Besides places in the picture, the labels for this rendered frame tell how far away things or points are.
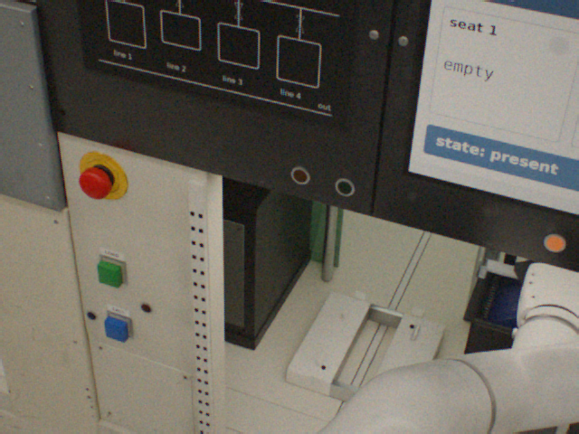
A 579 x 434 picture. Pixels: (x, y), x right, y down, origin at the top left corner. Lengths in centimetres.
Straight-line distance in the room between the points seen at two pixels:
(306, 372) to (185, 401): 24
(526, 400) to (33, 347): 76
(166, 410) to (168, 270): 28
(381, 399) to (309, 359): 75
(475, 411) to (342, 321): 76
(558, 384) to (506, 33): 37
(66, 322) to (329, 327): 46
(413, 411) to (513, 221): 25
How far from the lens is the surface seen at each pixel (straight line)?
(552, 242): 92
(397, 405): 75
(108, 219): 115
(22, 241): 127
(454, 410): 79
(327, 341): 153
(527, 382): 96
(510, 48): 83
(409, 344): 154
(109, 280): 120
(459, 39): 84
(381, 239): 179
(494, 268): 134
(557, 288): 122
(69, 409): 148
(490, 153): 88
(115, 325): 125
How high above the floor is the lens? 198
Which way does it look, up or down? 38 degrees down
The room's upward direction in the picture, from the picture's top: 3 degrees clockwise
